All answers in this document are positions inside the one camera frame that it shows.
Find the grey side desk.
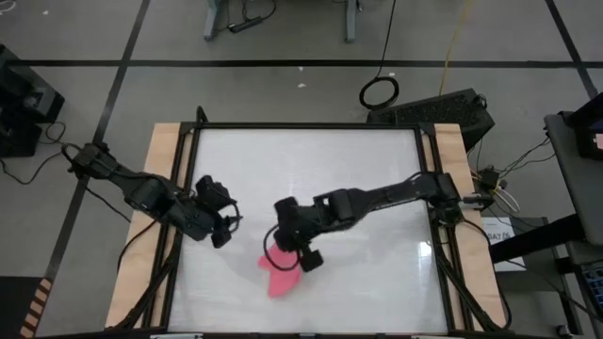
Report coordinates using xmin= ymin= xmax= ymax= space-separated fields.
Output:
xmin=543 ymin=109 xmax=603 ymax=247

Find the plywood table base board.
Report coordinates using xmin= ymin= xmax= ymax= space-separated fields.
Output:
xmin=104 ymin=122 xmax=508 ymax=331

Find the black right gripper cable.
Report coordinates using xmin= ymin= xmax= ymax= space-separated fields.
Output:
xmin=262 ymin=223 xmax=303 ymax=274

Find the black metal table frame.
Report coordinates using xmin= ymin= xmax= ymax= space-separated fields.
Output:
xmin=112 ymin=105 xmax=513 ymax=333

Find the yellow hanging cable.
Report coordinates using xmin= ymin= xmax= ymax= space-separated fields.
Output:
xmin=438 ymin=0 xmax=473 ymax=96

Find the black hanging cable with coil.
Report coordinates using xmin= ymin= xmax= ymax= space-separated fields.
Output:
xmin=358 ymin=0 xmax=401 ymax=112

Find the black equipment stack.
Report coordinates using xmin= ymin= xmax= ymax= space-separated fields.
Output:
xmin=0 ymin=43 xmax=67 ymax=159

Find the black power adapter hub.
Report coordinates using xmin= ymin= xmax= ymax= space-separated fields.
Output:
xmin=479 ymin=168 xmax=501 ymax=190

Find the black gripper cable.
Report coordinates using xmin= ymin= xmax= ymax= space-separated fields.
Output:
xmin=262 ymin=223 xmax=303 ymax=274
xmin=224 ymin=201 xmax=243 ymax=235

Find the black keyboard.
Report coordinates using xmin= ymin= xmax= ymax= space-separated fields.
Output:
xmin=367 ymin=88 xmax=497 ymax=153

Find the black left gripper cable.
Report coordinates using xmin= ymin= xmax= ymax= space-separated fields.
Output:
xmin=224 ymin=201 xmax=243 ymax=235

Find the dark keyboard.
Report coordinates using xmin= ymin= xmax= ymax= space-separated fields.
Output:
xmin=579 ymin=260 xmax=603 ymax=322

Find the black power strip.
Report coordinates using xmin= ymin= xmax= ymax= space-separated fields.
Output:
xmin=227 ymin=15 xmax=265 ymax=35

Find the pink towel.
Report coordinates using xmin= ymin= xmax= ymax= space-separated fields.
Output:
xmin=256 ymin=243 xmax=303 ymax=299

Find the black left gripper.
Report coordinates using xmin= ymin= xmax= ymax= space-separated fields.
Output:
xmin=181 ymin=174 xmax=234 ymax=250

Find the grey desk leg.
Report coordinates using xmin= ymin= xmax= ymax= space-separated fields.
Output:
xmin=344 ymin=0 xmax=360 ymax=44
xmin=203 ymin=0 xmax=225 ymax=42

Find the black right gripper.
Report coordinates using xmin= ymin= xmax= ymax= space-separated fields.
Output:
xmin=273 ymin=196 xmax=332 ymax=274

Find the white paper label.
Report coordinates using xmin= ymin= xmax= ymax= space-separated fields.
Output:
xmin=480 ymin=216 xmax=527 ymax=274

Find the black monitor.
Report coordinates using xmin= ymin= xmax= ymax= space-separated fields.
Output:
xmin=564 ymin=90 xmax=603 ymax=162

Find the black floor cable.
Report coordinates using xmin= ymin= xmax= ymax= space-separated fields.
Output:
xmin=0 ymin=121 xmax=68 ymax=186

